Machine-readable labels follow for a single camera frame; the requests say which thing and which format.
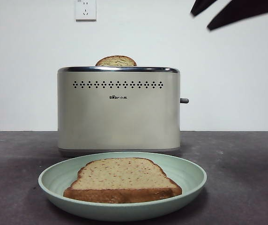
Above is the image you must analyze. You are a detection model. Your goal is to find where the cream two-slot toaster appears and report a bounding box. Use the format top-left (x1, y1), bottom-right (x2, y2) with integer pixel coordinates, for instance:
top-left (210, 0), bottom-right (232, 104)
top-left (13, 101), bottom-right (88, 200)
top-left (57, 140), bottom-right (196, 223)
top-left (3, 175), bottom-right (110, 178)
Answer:
top-left (57, 66), bottom-right (181, 158)

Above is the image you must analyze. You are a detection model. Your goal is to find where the small round-topped toast slice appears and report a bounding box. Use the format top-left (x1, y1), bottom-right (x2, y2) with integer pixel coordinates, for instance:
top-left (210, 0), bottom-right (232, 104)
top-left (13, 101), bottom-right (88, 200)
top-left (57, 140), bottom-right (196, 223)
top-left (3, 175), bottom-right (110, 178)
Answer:
top-left (95, 55), bottom-right (138, 67)

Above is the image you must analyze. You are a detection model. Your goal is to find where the pale green round plate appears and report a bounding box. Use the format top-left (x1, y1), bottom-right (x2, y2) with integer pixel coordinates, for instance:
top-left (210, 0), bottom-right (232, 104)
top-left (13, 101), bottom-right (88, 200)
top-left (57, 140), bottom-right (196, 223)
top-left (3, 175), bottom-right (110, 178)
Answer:
top-left (38, 151), bottom-right (208, 216)

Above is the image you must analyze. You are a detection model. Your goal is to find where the large square toast slice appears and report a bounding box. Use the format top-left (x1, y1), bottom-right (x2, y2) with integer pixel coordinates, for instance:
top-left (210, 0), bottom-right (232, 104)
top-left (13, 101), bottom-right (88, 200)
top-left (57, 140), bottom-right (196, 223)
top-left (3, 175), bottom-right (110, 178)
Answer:
top-left (63, 157), bottom-right (183, 204)

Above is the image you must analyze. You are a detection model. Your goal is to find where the white wall socket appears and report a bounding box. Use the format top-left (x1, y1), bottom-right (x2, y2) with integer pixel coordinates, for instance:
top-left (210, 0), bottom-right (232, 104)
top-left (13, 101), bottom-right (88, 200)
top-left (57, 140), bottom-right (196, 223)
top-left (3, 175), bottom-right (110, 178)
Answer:
top-left (74, 0), bottom-right (97, 22)

